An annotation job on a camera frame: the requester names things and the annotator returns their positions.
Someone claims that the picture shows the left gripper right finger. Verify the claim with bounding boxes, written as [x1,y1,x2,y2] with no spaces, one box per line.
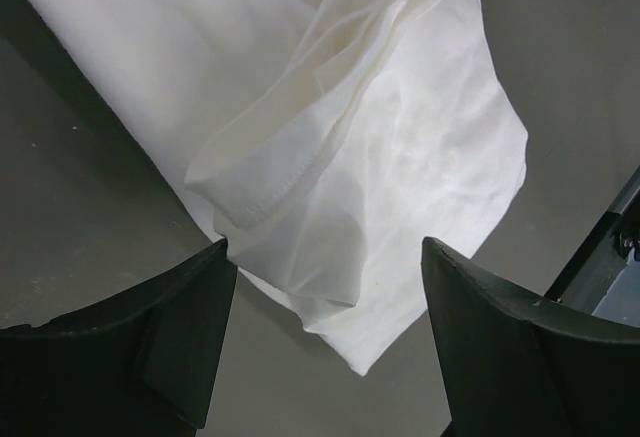
[421,237,639,436]

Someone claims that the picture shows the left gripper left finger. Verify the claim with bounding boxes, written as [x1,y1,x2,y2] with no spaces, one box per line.
[1,241,237,436]

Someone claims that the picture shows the white printed t shirt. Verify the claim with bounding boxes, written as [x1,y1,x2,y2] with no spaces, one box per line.
[28,0,528,375]

